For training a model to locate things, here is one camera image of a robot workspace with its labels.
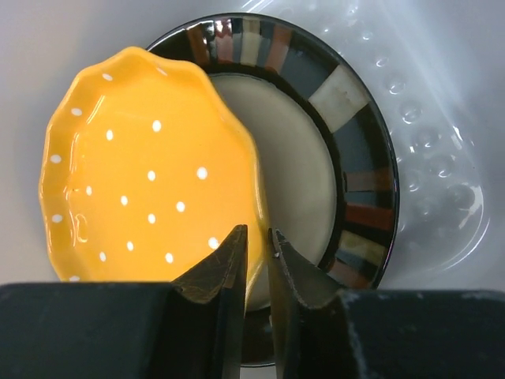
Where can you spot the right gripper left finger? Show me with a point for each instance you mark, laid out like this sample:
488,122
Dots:
187,328

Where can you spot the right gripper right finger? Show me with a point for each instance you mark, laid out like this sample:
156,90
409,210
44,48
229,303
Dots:
323,330

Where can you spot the orange polka dot plate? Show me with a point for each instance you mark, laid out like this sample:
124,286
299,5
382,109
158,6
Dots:
145,172

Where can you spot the black striped cream plate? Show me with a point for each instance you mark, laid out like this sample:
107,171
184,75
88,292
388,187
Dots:
329,167

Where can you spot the white plastic bin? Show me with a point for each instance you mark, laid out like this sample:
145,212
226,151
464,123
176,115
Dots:
435,68

